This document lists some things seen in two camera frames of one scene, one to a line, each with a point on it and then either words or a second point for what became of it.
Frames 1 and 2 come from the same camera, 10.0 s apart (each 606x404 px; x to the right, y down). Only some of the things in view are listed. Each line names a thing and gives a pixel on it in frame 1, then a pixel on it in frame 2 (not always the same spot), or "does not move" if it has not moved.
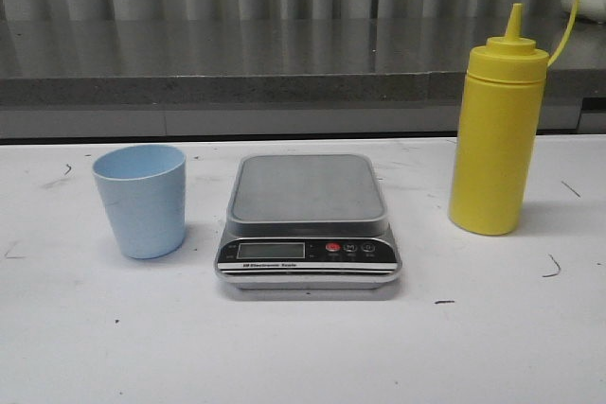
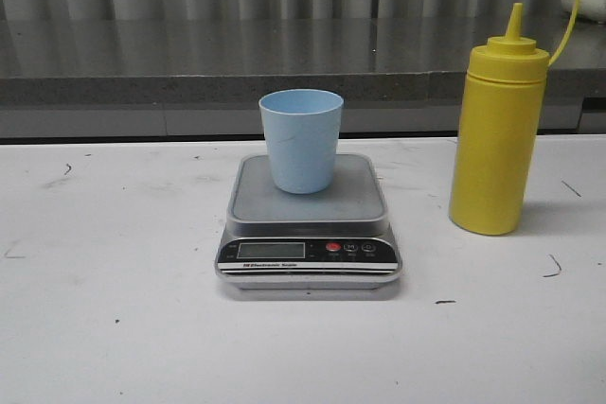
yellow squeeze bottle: (498, 127) does not move
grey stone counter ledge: (276, 78) does not move
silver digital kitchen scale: (306, 221) does not move
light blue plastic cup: (144, 186) -> (302, 129)
